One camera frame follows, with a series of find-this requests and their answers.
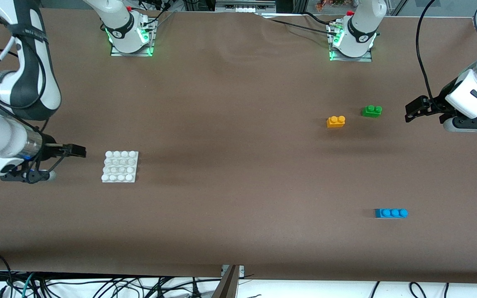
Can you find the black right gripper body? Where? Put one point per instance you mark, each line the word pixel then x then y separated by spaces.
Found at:
pixel 49 150

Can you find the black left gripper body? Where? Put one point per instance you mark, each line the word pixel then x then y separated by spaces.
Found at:
pixel 434 103

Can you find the white studded base plate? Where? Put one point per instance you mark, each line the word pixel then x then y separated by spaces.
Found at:
pixel 119 167

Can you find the yellow two-stud block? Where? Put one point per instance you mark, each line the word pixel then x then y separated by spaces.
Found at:
pixel 336 123

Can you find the green two-stud block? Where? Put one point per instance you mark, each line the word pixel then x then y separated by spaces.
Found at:
pixel 371 112

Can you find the blue three-stud block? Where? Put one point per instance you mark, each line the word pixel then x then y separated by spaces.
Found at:
pixel 389 213

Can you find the orange background clutter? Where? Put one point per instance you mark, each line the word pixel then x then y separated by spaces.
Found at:
pixel 325 5

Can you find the brown table cover sheet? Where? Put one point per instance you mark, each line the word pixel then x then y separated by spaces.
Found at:
pixel 238 207

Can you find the white power strip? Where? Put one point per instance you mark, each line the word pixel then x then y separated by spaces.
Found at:
pixel 242 8

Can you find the dark aluminium beam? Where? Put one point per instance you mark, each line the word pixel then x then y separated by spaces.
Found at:
pixel 228 285

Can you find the small metal corner bracket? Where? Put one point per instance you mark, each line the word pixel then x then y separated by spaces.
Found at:
pixel 242 271

